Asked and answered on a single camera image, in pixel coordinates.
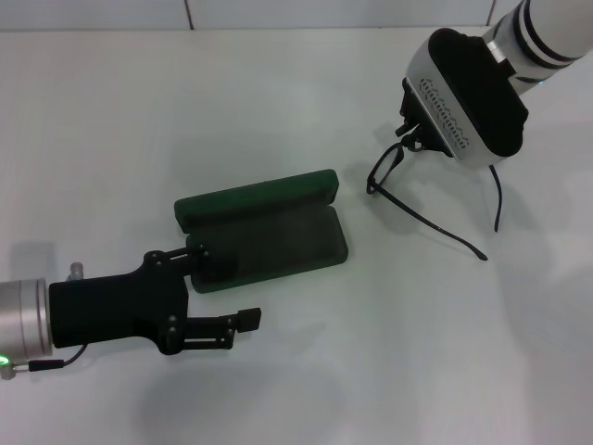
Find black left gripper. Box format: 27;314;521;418
48;244;264;358

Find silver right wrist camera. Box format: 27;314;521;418
403;27;530;169

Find black glasses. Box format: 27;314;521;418
367;133;505;262

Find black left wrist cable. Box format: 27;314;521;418
0;345;89;379

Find green glasses case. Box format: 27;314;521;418
173;169;349;296

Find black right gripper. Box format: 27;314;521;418
395;78;453;158

